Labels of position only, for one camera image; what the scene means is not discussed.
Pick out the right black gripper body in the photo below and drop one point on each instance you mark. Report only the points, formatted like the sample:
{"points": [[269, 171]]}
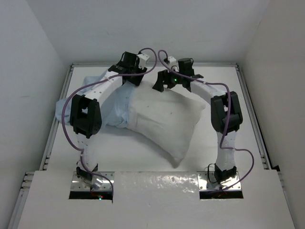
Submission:
{"points": [[172, 79]]}

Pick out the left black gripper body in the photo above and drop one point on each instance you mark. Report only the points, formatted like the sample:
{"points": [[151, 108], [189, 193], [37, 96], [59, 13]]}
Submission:
{"points": [[136, 68]]}

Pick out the white pillow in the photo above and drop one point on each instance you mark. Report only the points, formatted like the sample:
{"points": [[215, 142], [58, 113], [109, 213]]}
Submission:
{"points": [[167, 118]]}

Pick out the light blue pillowcase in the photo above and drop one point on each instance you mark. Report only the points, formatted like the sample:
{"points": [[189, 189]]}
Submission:
{"points": [[115, 109]]}

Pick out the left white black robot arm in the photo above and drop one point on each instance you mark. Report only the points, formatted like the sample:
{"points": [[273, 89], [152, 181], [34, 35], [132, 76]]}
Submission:
{"points": [[86, 118]]}

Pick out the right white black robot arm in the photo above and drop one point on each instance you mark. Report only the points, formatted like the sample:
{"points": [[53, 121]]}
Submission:
{"points": [[226, 114]]}

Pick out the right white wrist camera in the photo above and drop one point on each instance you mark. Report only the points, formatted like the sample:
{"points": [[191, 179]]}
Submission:
{"points": [[171, 62]]}

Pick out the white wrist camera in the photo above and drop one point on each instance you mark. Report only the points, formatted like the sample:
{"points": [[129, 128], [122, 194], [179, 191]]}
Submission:
{"points": [[143, 60], [171, 62]]}

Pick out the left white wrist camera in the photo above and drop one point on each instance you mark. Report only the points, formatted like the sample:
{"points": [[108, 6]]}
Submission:
{"points": [[143, 60]]}

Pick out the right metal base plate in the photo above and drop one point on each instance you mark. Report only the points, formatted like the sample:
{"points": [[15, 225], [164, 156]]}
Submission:
{"points": [[207, 182]]}

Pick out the metal base plate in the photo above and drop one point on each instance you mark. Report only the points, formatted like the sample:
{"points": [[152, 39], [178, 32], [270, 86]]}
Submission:
{"points": [[96, 184], [207, 182]]}

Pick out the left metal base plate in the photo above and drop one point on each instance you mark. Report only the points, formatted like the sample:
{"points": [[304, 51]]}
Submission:
{"points": [[96, 184]]}

